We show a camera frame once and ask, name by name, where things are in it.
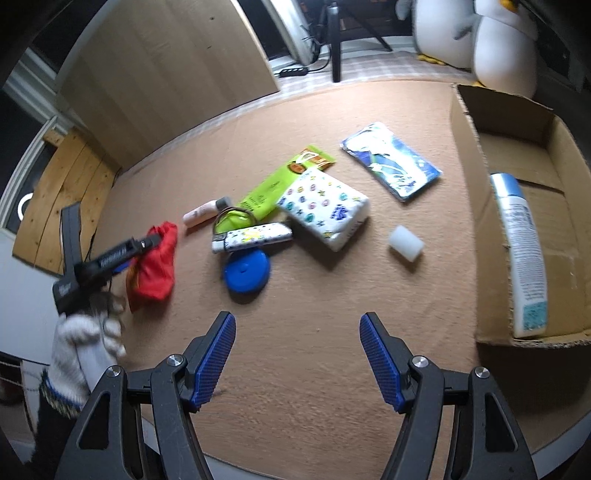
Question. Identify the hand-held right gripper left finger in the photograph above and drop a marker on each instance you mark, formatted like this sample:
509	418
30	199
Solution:
214	360

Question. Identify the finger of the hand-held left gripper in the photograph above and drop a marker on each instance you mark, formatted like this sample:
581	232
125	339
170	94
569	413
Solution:
138	243
121	266

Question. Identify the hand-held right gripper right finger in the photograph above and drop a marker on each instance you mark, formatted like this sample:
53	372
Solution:
378	360

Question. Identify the red snack packet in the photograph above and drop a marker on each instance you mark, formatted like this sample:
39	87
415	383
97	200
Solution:
154	263

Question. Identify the small pink bottle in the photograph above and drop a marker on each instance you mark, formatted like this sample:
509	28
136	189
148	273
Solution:
198	214

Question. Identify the round blue tape measure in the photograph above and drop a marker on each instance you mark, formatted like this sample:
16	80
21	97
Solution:
244	272

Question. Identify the patterned white lighter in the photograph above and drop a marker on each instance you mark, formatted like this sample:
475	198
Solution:
254	236

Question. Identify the small white cylinder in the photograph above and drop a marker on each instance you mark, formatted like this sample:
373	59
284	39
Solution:
406	242

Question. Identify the green tube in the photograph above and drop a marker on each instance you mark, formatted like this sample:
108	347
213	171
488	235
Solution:
277	184

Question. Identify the patterned tissue pack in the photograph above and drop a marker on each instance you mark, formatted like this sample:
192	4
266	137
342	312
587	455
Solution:
323	207

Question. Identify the blue illustrated packet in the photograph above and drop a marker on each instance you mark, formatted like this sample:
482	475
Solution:
392	161

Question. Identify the cardboard box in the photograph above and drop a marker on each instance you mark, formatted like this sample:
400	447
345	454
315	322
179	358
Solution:
480	184

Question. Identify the person's left hand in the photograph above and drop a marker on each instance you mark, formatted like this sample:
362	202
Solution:
83	341

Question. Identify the pine plank panel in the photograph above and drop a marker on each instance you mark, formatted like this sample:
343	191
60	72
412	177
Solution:
60	194

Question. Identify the light wooden board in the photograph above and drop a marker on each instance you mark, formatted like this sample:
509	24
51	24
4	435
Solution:
161	69

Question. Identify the white spray bottle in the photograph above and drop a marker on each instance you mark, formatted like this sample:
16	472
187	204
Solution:
519	240

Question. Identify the black power strip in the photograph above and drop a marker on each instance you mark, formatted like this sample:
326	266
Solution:
293	71

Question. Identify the black tripod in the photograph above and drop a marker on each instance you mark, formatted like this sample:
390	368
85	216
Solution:
334	41

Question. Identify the checkered cloth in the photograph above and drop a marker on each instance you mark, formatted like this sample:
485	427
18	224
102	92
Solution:
369	64

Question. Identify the small penguin plush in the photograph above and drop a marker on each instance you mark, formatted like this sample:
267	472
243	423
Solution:
503	50

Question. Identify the large penguin plush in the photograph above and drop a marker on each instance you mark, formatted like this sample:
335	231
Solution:
438	27

